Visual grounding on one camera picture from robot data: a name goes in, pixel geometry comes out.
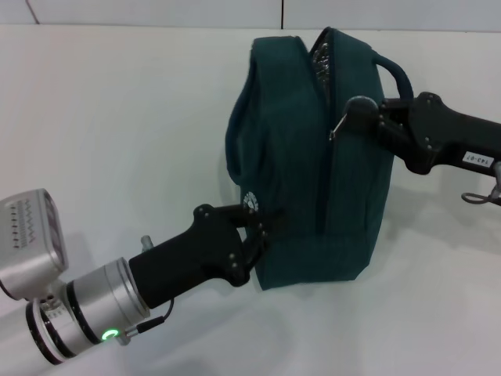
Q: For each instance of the dark blue insulated bag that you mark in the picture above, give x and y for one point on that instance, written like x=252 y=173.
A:
x=305 y=176

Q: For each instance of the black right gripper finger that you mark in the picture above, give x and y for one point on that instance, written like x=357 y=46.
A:
x=395 y=135
x=375 y=105

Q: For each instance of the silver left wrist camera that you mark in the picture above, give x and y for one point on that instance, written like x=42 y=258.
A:
x=31 y=243

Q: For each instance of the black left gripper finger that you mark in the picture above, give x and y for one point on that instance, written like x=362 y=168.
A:
x=254 y=250
x=250 y=219

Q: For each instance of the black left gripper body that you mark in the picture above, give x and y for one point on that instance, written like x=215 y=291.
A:
x=195 y=250

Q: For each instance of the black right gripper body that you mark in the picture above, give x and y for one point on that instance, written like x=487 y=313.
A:
x=462 y=133

